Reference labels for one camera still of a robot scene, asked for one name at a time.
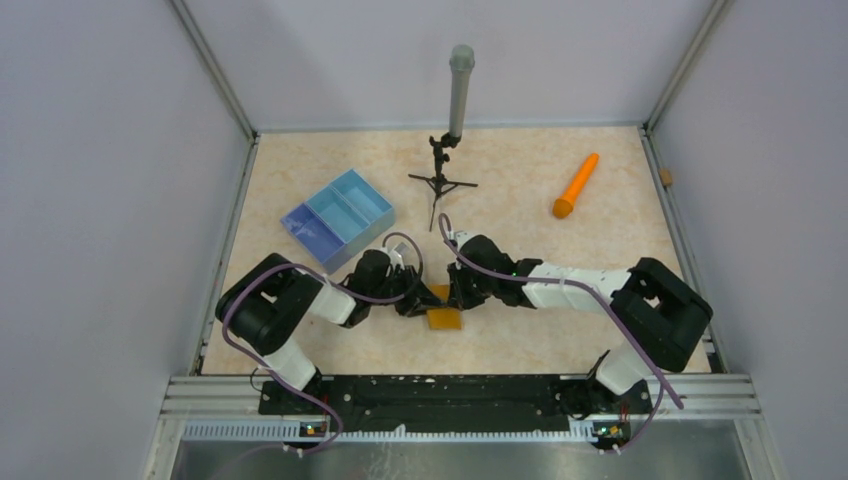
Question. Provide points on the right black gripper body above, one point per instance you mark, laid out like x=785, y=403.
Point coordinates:
x=468, y=292

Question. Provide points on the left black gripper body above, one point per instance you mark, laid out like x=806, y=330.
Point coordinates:
x=402, y=279

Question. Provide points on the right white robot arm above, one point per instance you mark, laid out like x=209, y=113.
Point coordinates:
x=660, y=316

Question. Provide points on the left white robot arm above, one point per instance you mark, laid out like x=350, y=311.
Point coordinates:
x=265, y=307

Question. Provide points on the blue compartment organizer box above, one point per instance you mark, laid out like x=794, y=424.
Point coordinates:
x=340, y=220

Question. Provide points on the black tripod stand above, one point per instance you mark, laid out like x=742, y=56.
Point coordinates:
x=439, y=183

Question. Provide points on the orange marker pen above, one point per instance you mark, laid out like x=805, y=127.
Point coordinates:
x=564, y=205

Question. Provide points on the small wooden block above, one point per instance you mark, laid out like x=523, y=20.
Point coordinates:
x=666, y=178

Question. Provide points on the grey microphone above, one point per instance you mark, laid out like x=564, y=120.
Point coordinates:
x=461, y=62

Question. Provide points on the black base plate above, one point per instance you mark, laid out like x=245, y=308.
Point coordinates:
x=456, y=403

